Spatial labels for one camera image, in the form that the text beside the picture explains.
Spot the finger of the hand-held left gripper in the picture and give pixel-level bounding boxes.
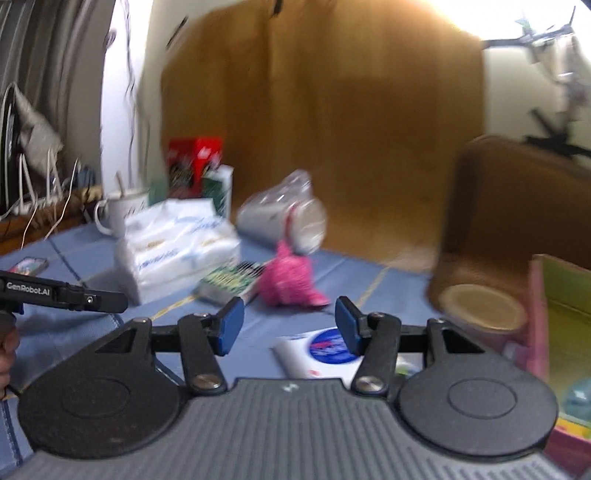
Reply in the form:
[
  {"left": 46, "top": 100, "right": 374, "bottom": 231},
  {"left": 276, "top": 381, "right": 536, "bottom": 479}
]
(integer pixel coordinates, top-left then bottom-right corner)
[{"left": 65, "top": 283, "right": 129, "bottom": 315}]

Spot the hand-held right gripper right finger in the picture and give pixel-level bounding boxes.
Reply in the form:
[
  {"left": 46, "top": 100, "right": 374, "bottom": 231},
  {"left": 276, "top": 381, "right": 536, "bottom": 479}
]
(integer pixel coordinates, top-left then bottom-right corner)
[{"left": 335, "top": 296, "right": 499, "bottom": 398}]

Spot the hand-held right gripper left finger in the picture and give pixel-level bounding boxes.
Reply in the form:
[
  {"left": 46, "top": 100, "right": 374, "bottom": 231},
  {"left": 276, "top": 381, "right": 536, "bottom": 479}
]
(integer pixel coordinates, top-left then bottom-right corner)
[{"left": 78, "top": 296, "right": 245, "bottom": 397}]

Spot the pink knitted pouch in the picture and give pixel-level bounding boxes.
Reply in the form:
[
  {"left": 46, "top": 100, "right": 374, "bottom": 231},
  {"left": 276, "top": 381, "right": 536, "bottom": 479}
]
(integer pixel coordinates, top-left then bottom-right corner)
[{"left": 256, "top": 217, "right": 331, "bottom": 309}]

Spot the pink tin box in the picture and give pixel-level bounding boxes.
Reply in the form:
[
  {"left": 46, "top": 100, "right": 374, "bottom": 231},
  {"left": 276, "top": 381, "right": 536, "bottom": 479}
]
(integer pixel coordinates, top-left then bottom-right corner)
[{"left": 526, "top": 254, "right": 591, "bottom": 478}]

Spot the person's left hand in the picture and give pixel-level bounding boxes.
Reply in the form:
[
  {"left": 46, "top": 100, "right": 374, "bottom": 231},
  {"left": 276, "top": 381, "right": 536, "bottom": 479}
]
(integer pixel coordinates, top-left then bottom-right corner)
[{"left": 0, "top": 318, "right": 22, "bottom": 393}]

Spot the smartphone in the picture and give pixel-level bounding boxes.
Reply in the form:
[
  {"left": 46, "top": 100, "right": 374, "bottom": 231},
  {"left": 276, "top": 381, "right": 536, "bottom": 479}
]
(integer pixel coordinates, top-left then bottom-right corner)
[{"left": 9, "top": 257, "right": 49, "bottom": 276}]

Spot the blue tablecloth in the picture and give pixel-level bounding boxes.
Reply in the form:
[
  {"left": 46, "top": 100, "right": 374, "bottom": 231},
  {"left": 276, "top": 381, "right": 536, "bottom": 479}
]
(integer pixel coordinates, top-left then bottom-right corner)
[{"left": 0, "top": 220, "right": 467, "bottom": 480}]

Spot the white box with blue sticker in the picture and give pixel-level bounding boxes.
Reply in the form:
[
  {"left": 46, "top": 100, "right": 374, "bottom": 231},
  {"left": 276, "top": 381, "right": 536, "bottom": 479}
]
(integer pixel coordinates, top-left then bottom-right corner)
[{"left": 272, "top": 327, "right": 366, "bottom": 382}]

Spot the green scouring pad pack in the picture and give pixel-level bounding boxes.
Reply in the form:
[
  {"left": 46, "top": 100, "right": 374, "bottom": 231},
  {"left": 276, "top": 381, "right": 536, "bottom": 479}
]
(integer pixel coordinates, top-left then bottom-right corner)
[{"left": 198, "top": 262, "right": 267, "bottom": 305}]

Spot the white enamel mug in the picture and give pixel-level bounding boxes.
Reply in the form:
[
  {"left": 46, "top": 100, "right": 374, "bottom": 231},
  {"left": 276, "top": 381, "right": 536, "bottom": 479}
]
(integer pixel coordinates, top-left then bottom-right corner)
[{"left": 95, "top": 187, "right": 151, "bottom": 237}]

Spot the white tissue pack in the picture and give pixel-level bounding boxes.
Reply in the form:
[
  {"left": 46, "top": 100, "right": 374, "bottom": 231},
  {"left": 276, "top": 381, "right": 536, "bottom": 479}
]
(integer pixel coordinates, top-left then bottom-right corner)
[{"left": 115, "top": 198, "right": 242, "bottom": 305}]

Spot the white router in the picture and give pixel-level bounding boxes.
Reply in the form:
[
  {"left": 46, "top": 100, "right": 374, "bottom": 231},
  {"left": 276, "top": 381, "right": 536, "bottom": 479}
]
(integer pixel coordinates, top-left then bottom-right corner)
[{"left": 13, "top": 151, "right": 64, "bottom": 217}]

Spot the plastic-wrapped white cup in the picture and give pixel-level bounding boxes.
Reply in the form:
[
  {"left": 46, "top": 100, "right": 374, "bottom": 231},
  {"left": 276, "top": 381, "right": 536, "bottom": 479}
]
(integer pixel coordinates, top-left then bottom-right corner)
[{"left": 236, "top": 170, "right": 328, "bottom": 256}]

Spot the snack can with yellow lid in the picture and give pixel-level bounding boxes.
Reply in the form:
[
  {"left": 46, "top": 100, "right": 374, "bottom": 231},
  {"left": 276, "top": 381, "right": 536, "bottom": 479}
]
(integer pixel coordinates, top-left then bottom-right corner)
[{"left": 436, "top": 283, "right": 528, "bottom": 340}]

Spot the green and white carton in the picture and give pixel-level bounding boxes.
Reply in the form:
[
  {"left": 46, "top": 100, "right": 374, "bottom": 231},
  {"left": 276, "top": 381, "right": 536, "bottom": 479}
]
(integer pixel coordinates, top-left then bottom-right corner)
[{"left": 202, "top": 165, "right": 234, "bottom": 219}]

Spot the grey patterned cloth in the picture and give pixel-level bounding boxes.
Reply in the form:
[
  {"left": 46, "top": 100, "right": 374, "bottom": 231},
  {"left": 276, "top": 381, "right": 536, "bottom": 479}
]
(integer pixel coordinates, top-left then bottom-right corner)
[{"left": 13, "top": 85, "right": 64, "bottom": 172}]

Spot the red tin canister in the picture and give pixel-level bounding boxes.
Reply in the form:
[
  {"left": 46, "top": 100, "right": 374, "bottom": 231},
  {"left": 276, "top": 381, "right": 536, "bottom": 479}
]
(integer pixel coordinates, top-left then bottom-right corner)
[{"left": 167, "top": 137, "right": 225, "bottom": 189}]

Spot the brown chair back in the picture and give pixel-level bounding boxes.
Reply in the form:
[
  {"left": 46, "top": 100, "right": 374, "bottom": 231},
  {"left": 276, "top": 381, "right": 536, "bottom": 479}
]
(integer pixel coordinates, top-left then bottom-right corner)
[{"left": 427, "top": 135, "right": 591, "bottom": 324}]

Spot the wood-pattern board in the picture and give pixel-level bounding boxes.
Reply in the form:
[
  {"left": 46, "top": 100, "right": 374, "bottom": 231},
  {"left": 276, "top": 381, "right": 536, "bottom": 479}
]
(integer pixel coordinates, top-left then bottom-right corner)
[{"left": 159, "top": 0, "right": 486, "bottom": 274}]

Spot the grey curtain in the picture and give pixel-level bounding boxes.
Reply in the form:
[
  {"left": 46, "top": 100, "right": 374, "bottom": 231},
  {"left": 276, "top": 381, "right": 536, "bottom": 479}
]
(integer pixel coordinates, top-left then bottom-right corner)
[{"left": 0, "top": 0, "right": 116, "bottom": 217}]

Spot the black tape cross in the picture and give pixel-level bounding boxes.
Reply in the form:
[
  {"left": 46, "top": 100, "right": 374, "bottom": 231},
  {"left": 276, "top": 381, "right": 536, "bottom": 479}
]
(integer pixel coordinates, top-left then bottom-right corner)
[{"left": 480, "top": 9, "right": 591, "bottom": 158}]

